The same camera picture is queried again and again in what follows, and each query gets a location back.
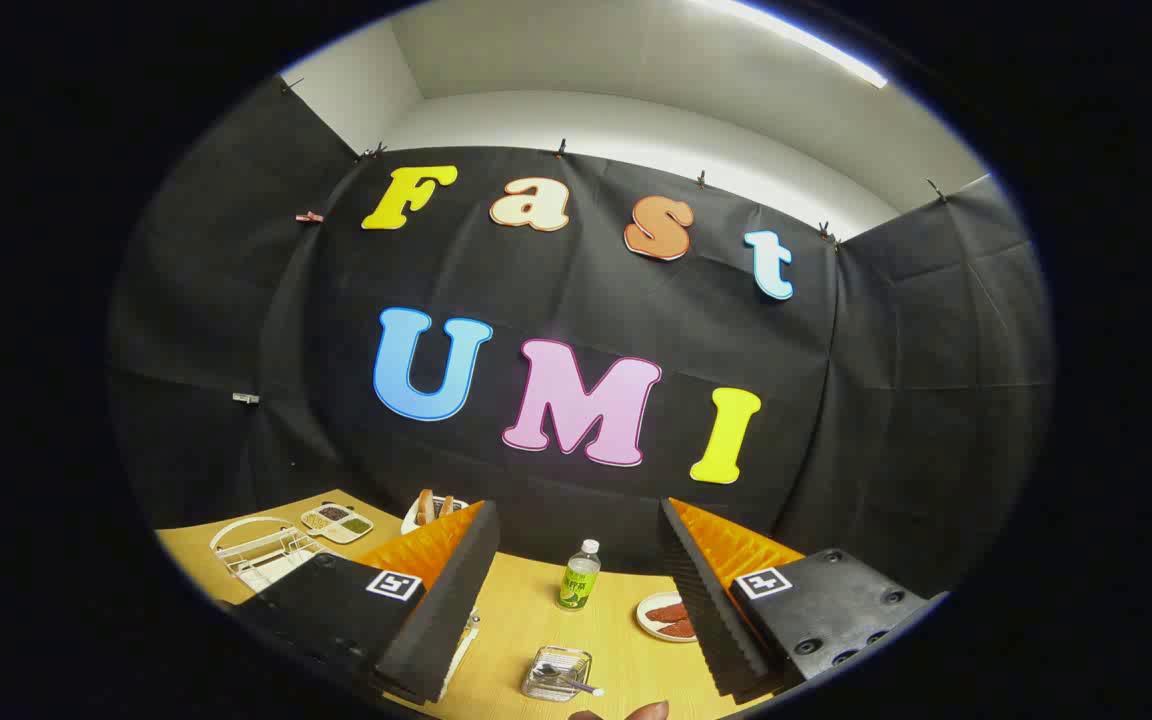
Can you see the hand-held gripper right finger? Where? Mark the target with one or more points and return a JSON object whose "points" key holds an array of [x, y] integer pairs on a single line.
{"points": [[711, 610]]}

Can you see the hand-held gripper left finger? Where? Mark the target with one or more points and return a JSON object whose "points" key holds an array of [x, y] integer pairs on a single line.
{"points": [[446, 600]]}

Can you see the metal spoon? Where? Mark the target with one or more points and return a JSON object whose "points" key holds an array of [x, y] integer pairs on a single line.
{"points": [[576, 685]]}

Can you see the white round dish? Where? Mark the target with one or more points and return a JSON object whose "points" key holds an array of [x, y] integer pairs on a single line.
{"points": [[644, 618]]}

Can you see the red meat slice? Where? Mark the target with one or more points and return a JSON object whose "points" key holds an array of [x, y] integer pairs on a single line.
{"points": [[678, 629], [669, 612]]}

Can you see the white toaster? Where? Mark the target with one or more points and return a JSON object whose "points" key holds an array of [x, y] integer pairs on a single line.
{"points": [[412, 522]]}

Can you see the green label drink bottle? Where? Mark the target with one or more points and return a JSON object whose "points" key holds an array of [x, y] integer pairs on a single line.
{"points": [[578, 582]]}

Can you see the white divided seasoning tray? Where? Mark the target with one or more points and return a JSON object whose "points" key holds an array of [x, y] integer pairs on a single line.
{"points": [[336, 522]]}

